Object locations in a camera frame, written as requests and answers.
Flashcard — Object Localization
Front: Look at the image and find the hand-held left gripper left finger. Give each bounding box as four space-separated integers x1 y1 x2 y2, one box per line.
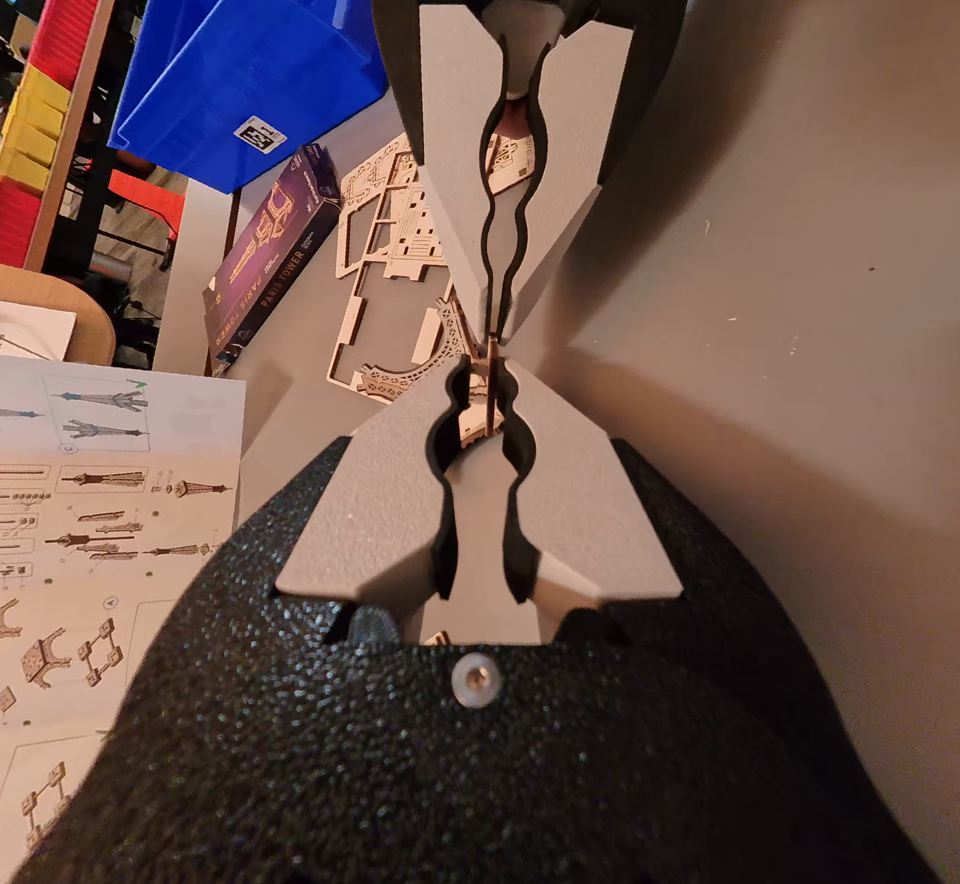
275 357 472 645

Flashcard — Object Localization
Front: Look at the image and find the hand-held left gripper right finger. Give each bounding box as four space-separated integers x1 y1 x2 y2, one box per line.
497 357 685 641

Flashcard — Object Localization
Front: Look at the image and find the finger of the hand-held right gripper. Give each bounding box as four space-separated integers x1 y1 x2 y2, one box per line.
501 18 633 343
417 3 508 336

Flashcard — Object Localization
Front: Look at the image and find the thin wooden puzzle piece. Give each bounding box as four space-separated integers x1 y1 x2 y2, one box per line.
459 332 502 450

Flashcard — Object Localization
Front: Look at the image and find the grey desk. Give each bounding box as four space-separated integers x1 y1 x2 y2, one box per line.
152 0 960 884

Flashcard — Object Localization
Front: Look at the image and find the lattice wooden puzzle piece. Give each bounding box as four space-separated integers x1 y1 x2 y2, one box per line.
491 135 538 193

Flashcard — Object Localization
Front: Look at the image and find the laser-cut plywood puzzle sheet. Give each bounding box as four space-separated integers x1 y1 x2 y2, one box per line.
326 132 496 406

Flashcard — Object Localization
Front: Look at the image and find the purple puzzle box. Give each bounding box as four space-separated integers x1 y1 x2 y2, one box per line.
204 145 346 376

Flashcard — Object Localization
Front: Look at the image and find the large blue plastic bin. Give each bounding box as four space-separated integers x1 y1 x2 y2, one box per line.
107 0 393 196

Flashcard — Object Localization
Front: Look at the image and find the printed instruction sheet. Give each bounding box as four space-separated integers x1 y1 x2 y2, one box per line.
0 355 249 884

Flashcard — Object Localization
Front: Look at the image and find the tan rounded board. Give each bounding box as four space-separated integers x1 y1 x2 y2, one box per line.
0 265 118 367

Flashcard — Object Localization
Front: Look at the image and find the white paper sheet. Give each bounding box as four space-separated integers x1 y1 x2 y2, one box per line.
0 301 79 364

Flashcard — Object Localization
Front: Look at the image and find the shelf of red yellow bins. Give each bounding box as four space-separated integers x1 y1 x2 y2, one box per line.
0 0 119 273

